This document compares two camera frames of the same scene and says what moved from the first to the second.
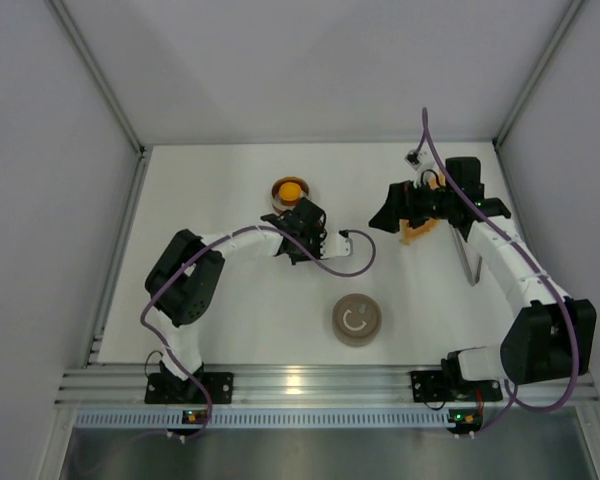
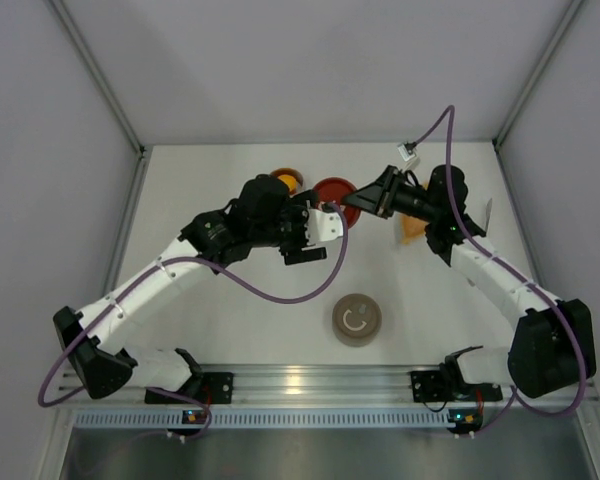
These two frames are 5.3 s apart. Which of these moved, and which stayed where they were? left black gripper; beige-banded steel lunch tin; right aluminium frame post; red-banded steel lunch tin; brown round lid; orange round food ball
Moved: red-banded steel lunch tin; orange round food ball
Stayed: right aluminium frame post; left black gripper; brown round lid; beige-banded steel lunch tin
